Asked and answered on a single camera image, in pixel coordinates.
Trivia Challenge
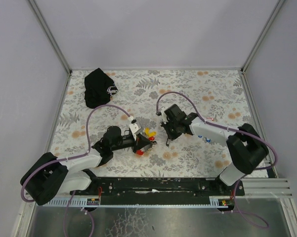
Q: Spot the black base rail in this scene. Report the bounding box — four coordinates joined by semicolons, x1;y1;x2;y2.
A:
75;177;245;205

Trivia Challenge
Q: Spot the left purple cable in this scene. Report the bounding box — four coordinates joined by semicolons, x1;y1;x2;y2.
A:
20;104;136;237

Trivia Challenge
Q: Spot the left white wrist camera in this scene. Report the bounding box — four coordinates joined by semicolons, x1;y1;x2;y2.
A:
128;116;143;136

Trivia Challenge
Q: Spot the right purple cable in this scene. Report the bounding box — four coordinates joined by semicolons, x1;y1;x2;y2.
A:
155;91;279;229

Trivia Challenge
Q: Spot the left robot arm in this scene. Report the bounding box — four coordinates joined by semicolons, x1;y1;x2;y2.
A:
20;123;155;205

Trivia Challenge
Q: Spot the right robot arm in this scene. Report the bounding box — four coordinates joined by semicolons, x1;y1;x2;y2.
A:
156;104;269;186

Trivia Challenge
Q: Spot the yellow key tag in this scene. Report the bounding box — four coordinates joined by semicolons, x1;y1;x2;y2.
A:
144;127;157;140

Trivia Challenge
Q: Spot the purple cable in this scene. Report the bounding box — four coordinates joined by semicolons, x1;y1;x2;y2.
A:
20;104;136;237
155;91;279;229

